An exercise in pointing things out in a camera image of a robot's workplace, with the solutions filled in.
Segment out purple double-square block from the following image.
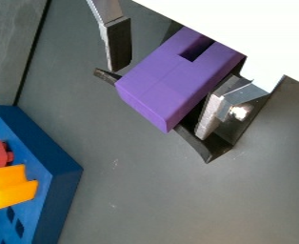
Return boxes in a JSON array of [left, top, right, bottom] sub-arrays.
[[116, 28, 244, 132]]

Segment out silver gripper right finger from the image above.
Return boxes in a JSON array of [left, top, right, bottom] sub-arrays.
[[195, 75, 270, 140]]

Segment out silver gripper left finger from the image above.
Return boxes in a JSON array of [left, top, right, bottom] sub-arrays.
[[87, 0, 132, 71]]

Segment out yellow notched block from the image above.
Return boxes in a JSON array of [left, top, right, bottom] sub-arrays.
[[0, 164, 39, 210]]

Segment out blue shape sorter board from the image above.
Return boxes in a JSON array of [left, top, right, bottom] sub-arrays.
[[0, 105, 83, 244]]

